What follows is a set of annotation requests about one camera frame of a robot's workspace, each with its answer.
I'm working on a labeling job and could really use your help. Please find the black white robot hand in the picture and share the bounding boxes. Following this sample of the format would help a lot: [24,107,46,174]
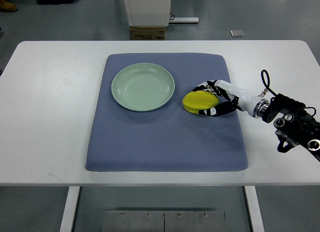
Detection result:
[193,80,269,118]

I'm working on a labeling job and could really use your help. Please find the yellow starfruit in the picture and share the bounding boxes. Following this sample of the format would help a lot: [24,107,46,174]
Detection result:
[182,90,219,114]

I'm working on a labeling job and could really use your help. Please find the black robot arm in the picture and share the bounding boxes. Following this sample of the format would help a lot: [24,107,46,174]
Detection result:
[258,69,320,160]

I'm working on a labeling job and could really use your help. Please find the light green plate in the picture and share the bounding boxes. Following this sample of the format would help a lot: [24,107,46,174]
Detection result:
[111,63,175,112]

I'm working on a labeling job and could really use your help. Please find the metal floor plate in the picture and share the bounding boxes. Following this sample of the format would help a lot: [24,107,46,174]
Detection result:
[102,210,228,232]

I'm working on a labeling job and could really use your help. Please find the grey floor socket cover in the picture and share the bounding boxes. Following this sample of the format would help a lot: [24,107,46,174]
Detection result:
[229,29,244,38]

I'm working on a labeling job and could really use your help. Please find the blue quilted mat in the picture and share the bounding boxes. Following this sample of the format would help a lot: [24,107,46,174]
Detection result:
[85,53,248,172]

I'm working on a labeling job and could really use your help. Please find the white table right leg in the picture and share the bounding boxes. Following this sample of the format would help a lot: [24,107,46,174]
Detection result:
[244,186,265,232]

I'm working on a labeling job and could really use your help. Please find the white table leg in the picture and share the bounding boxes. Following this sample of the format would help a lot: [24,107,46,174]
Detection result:
[59,186,81,232]
[244,186,265,232]

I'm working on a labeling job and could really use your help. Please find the cardboard box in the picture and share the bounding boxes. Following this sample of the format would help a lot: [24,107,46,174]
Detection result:
[129,26,166,41]

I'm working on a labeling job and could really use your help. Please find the white cabinet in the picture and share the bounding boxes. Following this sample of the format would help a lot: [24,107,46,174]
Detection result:
[123,0,171,27]

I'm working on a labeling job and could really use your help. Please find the white table left leg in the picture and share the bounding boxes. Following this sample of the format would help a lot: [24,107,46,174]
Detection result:
[59,186,81,232]

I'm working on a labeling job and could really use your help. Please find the brown shoe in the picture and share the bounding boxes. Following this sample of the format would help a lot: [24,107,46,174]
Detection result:
[0,0,18,13]

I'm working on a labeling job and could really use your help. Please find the white floor rail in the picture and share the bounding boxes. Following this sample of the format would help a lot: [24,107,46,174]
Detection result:
[169,17,200,24]

